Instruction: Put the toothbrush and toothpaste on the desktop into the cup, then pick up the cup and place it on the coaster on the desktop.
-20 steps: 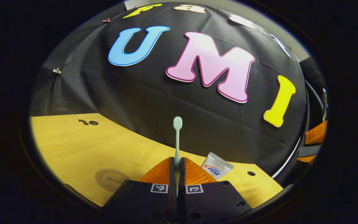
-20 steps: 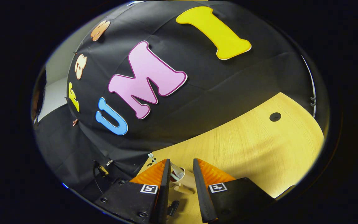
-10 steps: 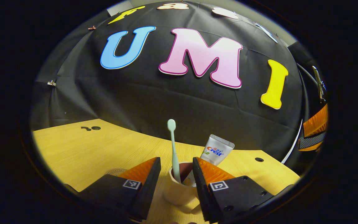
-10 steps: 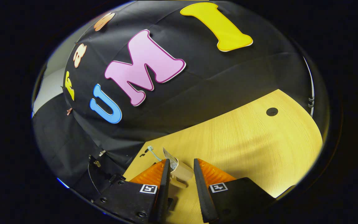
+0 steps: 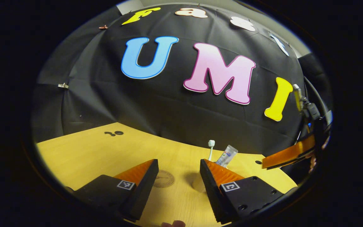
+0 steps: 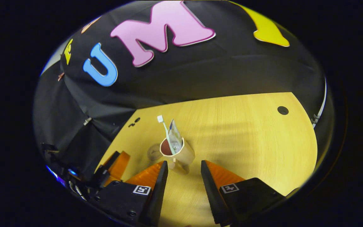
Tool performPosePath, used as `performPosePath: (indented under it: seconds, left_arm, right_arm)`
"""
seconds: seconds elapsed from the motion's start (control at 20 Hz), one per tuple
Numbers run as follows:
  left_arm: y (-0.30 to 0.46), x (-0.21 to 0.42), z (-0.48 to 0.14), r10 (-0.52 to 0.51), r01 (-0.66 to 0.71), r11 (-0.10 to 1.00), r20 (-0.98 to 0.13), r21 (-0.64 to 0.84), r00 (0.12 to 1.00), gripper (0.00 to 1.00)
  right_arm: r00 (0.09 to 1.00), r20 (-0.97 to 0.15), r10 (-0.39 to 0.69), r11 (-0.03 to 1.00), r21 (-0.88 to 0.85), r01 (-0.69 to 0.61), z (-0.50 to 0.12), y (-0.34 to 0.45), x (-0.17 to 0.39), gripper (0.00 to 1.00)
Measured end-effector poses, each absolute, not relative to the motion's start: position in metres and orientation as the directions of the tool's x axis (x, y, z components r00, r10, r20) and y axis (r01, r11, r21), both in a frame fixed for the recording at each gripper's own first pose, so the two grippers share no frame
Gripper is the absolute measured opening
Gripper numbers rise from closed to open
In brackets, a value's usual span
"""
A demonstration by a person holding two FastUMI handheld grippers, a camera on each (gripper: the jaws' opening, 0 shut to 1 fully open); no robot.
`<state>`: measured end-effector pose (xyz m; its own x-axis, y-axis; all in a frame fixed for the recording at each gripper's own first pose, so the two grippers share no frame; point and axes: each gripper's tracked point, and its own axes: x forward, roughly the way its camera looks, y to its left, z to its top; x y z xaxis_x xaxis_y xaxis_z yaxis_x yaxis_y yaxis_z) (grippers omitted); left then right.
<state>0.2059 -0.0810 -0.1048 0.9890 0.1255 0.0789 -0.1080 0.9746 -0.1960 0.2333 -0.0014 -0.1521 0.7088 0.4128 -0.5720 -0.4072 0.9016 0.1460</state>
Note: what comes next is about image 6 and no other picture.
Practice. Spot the wooden desktop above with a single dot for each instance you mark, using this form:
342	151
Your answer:
247	142

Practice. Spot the white clip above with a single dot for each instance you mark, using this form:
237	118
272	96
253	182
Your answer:
87	121

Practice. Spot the white toothbrush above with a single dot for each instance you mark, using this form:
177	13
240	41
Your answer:
164	126

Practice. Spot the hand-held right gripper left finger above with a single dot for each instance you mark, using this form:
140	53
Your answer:
159	186

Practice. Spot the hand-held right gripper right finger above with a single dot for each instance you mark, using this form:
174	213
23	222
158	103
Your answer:
210	189

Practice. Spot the black backdrop cloth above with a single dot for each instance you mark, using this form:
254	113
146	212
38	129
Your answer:
200	75

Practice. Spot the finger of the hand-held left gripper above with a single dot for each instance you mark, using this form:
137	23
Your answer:
120	165

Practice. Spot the white toothpaste tube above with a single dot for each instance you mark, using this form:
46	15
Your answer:
175	138

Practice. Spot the red clip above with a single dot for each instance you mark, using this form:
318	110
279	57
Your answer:
61	76

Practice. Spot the beige cup with pink inside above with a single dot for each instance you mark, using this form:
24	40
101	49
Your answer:
186	156

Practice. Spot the round wooden coaster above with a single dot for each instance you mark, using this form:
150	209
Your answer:
153	152

